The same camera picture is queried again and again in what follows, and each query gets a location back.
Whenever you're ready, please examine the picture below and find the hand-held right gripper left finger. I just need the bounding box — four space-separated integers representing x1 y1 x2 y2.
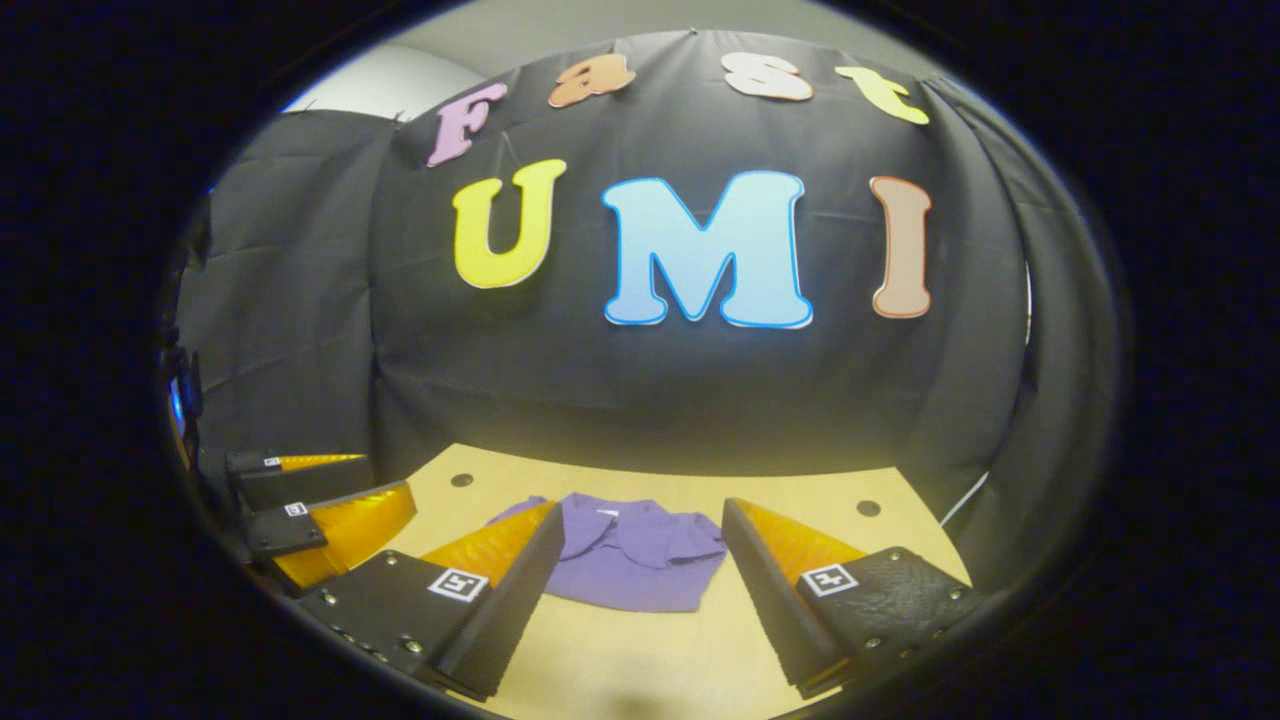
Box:
295 500 566 701

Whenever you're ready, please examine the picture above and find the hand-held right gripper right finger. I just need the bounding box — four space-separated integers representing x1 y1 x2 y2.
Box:
720 497 986 698

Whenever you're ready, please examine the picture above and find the purple buttoned garment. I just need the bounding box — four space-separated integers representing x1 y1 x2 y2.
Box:
487 492 728 613

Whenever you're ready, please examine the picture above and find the white cable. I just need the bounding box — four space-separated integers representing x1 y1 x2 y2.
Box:
938 470 991 528

